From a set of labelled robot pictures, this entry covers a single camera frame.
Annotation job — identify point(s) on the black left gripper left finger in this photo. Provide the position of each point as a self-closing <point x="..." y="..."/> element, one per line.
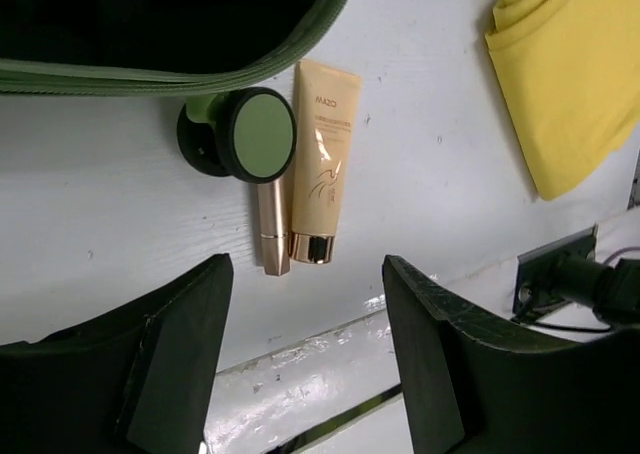
<point x="137" y="379"/>

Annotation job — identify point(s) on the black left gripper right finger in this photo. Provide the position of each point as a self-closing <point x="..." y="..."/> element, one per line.
<point x="474" y="382"/>

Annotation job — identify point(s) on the rose gold lipstick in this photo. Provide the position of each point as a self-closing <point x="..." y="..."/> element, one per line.
<point x="274" y="229"/>

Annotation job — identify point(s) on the beige cream tube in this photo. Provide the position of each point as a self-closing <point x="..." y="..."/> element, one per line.
<point x="326" y="101"/>

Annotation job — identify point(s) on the yellow cloth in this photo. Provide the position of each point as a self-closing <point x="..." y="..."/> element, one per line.
<point x="569" y="74"/>

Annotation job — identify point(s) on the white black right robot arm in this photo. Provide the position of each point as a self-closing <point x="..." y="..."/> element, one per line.
<point x="565" y="271"/>

